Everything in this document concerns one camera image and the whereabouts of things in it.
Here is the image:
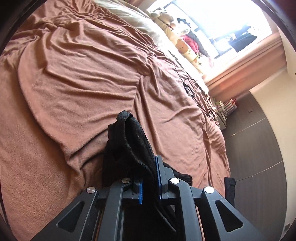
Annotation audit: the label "brown bed blanket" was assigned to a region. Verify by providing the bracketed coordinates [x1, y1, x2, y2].
[1, 1, 230, 240]

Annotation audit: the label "cream bed sheet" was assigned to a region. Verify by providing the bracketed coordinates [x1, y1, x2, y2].
[96, 1, 209, 93]

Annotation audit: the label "white rack on nightstand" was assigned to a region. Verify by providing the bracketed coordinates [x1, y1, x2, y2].
[214, 99, 237, 130]

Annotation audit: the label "red clothes pile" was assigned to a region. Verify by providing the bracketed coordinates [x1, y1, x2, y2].
[181, 35, 200, 54]

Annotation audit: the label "black garment at bed edge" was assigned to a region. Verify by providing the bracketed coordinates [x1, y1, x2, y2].
[224, 177, 236, 206]

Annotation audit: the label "black pants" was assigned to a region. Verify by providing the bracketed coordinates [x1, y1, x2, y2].
[101, 110, 193, 233]

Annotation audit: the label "black cable with device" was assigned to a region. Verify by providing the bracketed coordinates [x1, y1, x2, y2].
[169, 49, 218, 117]

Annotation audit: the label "pink curtain right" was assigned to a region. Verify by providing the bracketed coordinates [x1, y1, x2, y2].
[206, 32, 287, 102]

